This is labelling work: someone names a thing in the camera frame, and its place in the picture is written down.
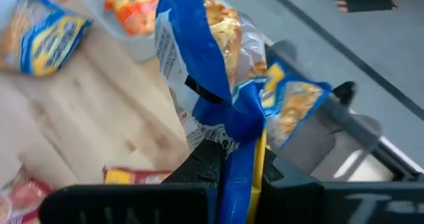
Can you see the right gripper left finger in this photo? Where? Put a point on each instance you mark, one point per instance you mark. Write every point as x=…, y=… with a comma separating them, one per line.
x=132, y=204

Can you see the blue Maruchan noodle pack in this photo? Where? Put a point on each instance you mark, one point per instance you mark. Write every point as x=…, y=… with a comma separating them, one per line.
x=46, y=38
x=195, y=45
x=295, y=108

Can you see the orange Maruchan noodle pack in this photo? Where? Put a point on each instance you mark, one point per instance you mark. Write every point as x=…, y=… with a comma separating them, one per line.
x=139, y=12

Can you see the dark grey plastic bin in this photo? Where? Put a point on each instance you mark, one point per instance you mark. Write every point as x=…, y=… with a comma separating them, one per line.
x=304, y=154

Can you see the light grey plastic bin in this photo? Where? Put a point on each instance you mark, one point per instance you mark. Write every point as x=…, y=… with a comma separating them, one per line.
x=142, y=48

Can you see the red Maruchan noodle pack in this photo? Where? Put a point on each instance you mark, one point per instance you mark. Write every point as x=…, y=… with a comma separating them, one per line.
x=23, y=197
x=132, y=176

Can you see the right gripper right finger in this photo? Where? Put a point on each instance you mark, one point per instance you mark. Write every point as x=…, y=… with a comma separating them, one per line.
x=331, y=204

